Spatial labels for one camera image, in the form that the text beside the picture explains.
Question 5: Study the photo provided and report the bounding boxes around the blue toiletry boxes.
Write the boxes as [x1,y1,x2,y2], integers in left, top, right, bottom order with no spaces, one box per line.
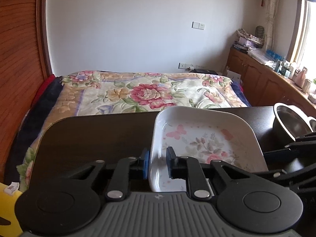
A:
[266,49,284,61]

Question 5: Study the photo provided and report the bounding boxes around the beige patterned curtain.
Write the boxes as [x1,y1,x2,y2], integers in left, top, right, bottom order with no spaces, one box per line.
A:
[263,0,279,50]

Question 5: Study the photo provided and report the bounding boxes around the white wall switch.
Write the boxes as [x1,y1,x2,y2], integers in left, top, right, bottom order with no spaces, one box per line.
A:
[192,22,205,30]

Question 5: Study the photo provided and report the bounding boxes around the yellow plush toy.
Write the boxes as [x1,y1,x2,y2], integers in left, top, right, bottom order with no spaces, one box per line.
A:
[0,182,23,237]

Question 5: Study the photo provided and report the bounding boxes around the white wall outlet strip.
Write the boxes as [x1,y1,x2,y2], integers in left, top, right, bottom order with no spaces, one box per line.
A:
[178,63,207,71]

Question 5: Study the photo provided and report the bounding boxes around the wooden side cabinet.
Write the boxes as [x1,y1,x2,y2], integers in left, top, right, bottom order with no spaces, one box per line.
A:
[224,48,315,117]

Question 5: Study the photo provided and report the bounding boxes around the red and navy folded bedding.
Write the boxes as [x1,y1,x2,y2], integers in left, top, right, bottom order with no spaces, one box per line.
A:
[4,75,63,184]

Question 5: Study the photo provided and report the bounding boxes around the floral bed blanket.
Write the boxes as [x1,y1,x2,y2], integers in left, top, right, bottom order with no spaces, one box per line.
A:
[17,71,250,192]

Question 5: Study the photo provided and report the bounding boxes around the floral white square plate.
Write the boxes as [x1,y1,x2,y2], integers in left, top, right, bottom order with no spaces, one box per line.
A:
[148,106,268,192]

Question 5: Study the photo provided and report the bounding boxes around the wooden louvered wardrobe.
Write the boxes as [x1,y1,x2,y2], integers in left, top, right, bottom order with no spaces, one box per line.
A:
[1,0,52,174]

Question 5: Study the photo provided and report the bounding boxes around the pink bottle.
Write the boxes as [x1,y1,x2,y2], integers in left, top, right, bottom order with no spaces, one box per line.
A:
[294,67,308,88]

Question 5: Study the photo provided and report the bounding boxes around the large steel bowl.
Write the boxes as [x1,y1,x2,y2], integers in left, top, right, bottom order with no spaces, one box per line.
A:
[273,103,315,148]

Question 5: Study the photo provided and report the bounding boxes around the stack of papers and boxes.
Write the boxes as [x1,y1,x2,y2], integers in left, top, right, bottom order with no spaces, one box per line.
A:
[231,28,265,54]

